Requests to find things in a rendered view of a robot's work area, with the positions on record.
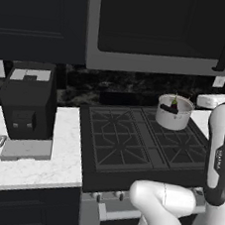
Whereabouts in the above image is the grey oven door handle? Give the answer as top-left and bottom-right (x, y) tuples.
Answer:
(96, 192), (207, 225)

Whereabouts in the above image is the grey oven knob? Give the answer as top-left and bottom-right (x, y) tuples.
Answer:
(92, 191), (104, 204)
(114, 189), (126, 202)

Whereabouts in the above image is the black hob with grates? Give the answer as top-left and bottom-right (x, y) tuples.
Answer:
(69, 96), (219, 208)

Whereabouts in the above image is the grey and black microwave oven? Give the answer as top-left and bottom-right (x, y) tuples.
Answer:
(78, 0), (225, 87)

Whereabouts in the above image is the black coffee machine, grey base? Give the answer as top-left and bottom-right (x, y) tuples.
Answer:
(0, 57), (64, 168)

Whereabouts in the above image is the dark wall cupboard door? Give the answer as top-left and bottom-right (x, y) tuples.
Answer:
(0, 0), (94, 70)

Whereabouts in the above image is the white cooking pot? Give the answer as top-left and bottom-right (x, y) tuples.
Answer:
(153, 92), (197, 133)

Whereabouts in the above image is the dark drawer front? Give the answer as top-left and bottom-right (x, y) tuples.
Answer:
(0, 176), (84, 225)

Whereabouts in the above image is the dark eggplant with green stem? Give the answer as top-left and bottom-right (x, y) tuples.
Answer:
(159, 93), (182, 116)

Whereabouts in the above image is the white wall socket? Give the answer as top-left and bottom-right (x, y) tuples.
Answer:
(211, 74), (225, 89)

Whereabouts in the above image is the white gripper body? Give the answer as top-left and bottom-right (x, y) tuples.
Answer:
(195, 90), (225, 111)

